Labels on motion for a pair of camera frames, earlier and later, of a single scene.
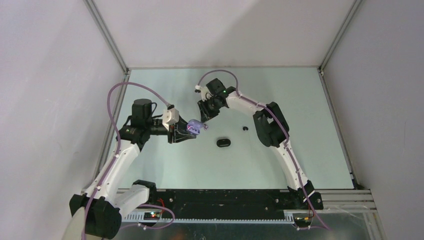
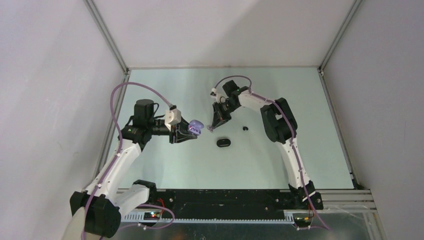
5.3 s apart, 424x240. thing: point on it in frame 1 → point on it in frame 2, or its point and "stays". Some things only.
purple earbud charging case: [193, 126] stays
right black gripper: [206, 114] → [219, 112]
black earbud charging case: [223, 143] stays
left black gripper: [177, 132] stays
